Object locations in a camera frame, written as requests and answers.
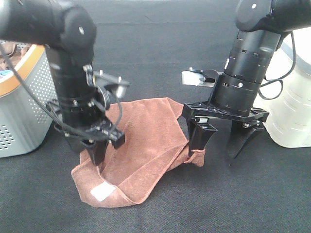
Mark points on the white lidded storage box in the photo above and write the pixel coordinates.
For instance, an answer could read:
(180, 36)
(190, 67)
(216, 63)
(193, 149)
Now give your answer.
(289, 104)

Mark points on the brown towel in basket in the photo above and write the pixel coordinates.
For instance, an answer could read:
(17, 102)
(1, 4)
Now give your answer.
(14, 53)

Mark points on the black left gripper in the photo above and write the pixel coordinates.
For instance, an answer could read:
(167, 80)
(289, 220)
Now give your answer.
(94, 138)

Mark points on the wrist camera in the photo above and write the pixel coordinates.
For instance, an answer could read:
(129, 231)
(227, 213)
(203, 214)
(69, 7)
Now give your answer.
(115, 85)
(198, 77)

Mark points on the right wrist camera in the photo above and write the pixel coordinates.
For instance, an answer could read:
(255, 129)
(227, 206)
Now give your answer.
(198, 77)

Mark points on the black table mat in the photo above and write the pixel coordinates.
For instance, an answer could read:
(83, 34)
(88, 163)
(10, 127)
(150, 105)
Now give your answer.
(266, 189)

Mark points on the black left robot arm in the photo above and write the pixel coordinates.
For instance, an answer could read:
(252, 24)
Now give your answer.
(68, 33)

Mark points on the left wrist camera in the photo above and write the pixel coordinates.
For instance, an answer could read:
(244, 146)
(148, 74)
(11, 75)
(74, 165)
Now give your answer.
(115, 85)

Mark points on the brown towel with white label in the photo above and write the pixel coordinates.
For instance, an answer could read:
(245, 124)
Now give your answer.
(154, 144)

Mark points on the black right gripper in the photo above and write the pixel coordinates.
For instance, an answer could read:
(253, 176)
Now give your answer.
(243, 128)

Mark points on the grey perforated laundry basket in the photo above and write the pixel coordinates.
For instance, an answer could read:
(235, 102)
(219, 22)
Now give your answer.
(23, 124)

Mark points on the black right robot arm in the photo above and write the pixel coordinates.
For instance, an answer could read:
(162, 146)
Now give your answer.
(262, 25)

